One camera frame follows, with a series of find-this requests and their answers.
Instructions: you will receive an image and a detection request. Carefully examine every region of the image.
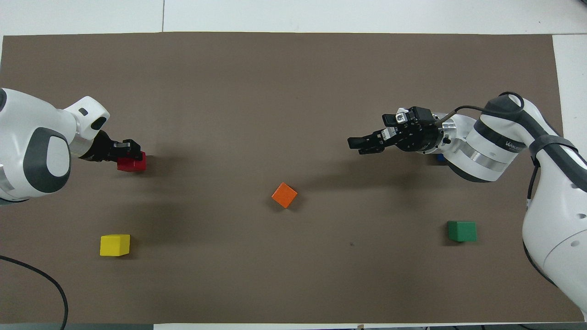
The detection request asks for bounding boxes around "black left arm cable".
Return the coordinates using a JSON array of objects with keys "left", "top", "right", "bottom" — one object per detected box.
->
[{"left": 0, "top": 255, "right": 69, "bottom": 330}]

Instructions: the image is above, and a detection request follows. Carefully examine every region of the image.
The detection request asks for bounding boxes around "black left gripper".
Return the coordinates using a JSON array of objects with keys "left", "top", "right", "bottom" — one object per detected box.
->
[{"left": 80, "top": 131, "right": 144, "bottom": 163}]

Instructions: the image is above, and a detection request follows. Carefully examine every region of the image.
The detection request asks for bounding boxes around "green cube block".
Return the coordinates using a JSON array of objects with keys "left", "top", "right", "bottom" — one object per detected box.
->
[{"left": 448, "top": 221, "right": 477, "bottom": 242}]

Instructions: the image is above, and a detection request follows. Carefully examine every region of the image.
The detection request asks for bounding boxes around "red cube block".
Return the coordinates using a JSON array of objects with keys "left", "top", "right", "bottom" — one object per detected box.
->
[{"left": 117, "top": 151, "right": 147, "bottom": 172}]

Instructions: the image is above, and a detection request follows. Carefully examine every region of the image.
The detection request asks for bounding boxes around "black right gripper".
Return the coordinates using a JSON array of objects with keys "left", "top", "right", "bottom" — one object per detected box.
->
[{"left": 348, "top": 108, "right": 444, "bottom": 155}]

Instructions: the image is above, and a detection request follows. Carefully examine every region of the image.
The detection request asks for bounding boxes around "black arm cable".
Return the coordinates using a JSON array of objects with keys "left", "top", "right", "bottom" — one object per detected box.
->
[
  {"left": 0, "top": 255, "right": 69, "bottom": 330},
  {"left": 441, "top": 92, "right": 541, "bottom": 212}
]

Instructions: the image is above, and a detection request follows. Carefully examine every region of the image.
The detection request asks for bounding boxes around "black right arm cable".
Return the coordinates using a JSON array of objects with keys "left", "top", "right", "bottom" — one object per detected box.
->
[{"left": 441, "top": 92, "right": 541, "bottom": 212}]

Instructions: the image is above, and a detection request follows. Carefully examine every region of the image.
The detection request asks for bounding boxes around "orange cube block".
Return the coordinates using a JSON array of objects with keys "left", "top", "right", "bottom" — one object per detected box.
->
[{"left": 271, "top": 182, "right": 298, "bottom": 209}]

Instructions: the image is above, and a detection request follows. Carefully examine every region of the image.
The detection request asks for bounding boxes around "brown table mat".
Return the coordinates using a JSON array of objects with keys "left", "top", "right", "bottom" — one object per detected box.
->
[{"left": 0, "top": 31, "right": 585, "bottom": 325}]

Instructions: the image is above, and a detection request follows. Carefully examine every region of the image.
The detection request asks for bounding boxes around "yellow cube block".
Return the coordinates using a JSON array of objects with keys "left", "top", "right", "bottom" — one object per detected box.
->
[{"left": 100, "top": 234, "right": 131, "bottom": 257}]

